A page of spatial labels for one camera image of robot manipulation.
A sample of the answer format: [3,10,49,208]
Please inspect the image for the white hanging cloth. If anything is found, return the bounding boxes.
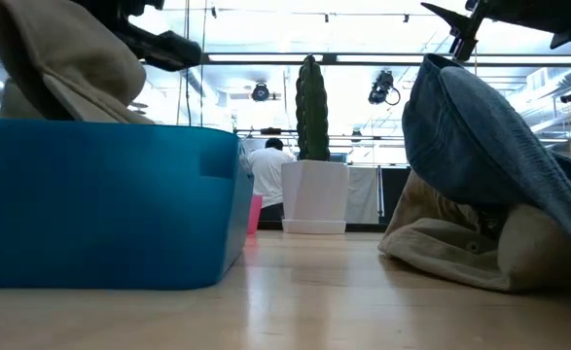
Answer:
[345,166,379,225]

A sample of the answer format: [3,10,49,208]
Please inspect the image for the pink plastic bin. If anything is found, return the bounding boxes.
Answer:
[246,193,265,235]

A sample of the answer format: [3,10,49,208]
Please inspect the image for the green cactus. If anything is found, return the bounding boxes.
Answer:
[294,53,332,162]

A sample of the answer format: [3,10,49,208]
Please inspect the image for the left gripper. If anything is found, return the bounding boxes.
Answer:
[70,0,203,73]

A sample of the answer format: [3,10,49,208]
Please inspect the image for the blue denim cap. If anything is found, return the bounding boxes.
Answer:
[401,52,571,259]

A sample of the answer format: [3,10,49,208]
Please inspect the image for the black overhead beam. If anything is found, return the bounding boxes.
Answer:
[0,51,571,68]

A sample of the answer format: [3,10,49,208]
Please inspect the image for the black partition panel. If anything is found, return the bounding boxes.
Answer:
[380,166,412,226]

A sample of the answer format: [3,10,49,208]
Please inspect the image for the person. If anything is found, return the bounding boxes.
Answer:
[245,137,296,223]

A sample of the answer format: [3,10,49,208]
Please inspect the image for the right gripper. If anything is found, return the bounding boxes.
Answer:
[420,0,571,62]

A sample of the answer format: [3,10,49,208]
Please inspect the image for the white plant pot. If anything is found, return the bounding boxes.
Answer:
[280,159,350,235]

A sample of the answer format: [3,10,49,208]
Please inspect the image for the hanging cable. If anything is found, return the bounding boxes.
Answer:
[198,0,207,128]
[181,0,193,127]

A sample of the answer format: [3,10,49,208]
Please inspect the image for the blue plastic bin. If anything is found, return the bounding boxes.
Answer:
[0,118,256,292]

